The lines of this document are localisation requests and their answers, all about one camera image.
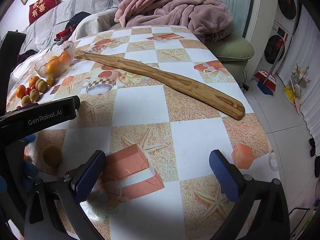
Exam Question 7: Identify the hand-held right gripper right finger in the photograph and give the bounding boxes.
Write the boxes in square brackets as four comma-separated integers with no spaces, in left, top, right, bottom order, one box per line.
[209,149,293,240]

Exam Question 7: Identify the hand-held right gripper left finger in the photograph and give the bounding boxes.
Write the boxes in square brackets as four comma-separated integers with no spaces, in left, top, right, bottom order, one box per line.
[24,150,107,240]

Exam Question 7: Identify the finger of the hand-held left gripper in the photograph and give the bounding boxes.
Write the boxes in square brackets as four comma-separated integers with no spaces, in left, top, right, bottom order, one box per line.
[65,96,80,120]

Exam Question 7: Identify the person's left hand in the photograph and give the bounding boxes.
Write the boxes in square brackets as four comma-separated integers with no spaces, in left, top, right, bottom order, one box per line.
[22,134,38,183]

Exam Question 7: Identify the orange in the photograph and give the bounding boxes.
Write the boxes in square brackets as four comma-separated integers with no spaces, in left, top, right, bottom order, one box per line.
[44,56,62,77]
[56,51,73,67]

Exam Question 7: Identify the clear glass bowl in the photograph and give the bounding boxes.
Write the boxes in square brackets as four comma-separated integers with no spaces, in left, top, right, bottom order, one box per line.
[34,41,75,78]

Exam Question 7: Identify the dark maroon cloth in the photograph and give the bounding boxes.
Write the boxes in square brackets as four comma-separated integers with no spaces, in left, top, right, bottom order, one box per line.
[16,49,37,65]

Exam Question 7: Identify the red garment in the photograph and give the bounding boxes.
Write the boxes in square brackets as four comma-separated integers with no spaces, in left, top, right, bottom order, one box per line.
[54,27,77,46]

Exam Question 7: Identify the dark navy garment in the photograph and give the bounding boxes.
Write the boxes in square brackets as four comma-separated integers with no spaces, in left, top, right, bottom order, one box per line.
[65,11,91,32]

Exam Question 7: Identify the long wooden stick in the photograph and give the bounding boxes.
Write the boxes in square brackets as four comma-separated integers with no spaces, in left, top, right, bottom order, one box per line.
[74,50,246,120]

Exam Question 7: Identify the black power adapter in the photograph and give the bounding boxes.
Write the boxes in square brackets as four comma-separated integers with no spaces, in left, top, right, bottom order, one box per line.
[239,70,250,92]

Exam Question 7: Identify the black shoes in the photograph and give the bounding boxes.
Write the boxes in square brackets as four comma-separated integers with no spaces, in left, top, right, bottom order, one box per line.
[309,137,319,157]

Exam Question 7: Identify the grey striped bedding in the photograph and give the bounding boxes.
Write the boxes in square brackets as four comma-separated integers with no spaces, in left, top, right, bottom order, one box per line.
[21,0,122,53]

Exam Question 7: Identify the red broom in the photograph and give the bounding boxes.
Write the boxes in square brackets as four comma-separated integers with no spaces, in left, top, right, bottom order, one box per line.
[254,34,289,96]

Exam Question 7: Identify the red cushion with gold print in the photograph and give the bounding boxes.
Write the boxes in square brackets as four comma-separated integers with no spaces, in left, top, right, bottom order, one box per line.
[28,0,62,25]

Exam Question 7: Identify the yellow plastic item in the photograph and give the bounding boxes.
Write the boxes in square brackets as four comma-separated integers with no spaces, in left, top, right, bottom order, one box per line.
[283,86,297,104]

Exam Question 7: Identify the white pleated curtain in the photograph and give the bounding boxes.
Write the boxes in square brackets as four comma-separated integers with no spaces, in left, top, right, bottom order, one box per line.
[277,5,320,150]

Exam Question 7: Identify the white washing machine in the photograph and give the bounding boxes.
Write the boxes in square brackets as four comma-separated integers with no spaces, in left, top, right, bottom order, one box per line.
[260,20,293,68]
[275,0,304,34]

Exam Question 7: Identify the pink fleece blanket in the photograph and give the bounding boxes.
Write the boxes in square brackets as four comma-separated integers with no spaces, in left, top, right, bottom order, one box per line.
[114,0,234,44]

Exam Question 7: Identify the teal ribbed panel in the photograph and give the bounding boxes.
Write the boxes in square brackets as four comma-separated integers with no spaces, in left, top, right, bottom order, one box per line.
[207,0,263,43]

